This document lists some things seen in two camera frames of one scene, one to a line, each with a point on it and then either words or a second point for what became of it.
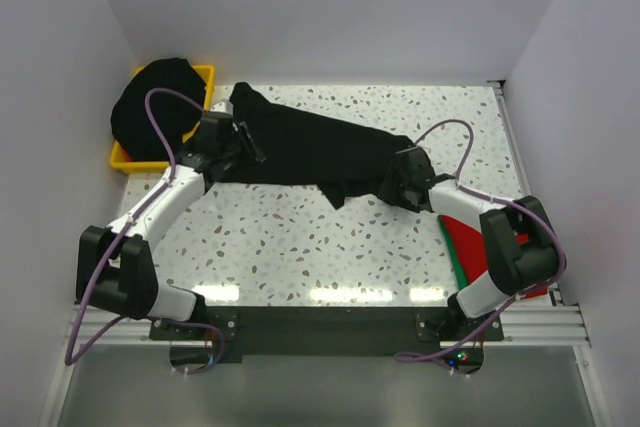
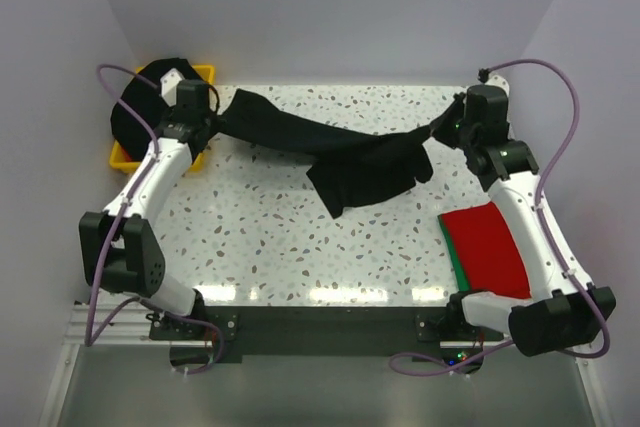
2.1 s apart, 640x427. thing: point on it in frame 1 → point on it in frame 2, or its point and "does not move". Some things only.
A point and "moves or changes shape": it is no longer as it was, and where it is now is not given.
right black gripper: (400, 183) → (451, 122)
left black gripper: (248, 142) → (209, 126)
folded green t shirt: (460, 276) does not move
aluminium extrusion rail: (555, 325) does not move
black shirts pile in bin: (137, 134) does not move
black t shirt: (305, 148) moves or changes shape
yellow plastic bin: (120, 161) does not move
